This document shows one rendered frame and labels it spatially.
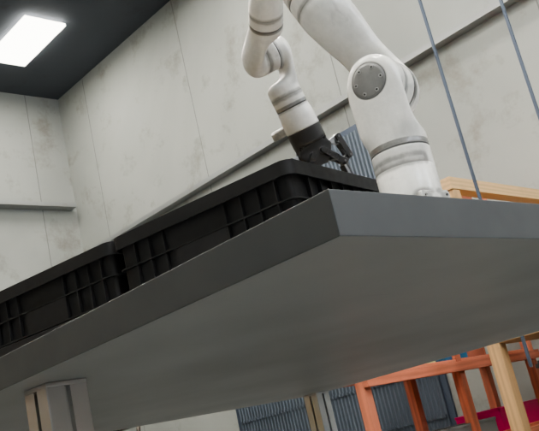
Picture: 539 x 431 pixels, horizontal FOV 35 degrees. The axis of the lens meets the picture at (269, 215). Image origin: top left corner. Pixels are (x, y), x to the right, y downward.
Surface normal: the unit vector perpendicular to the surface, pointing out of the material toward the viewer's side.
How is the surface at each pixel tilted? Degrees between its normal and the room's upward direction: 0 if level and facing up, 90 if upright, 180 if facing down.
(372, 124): 90
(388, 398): 90
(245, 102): 90
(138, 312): 90
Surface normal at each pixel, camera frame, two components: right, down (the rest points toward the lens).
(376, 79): -0.44, -0.12
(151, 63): -0.72, -0.03
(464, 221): 0.66, -0.34
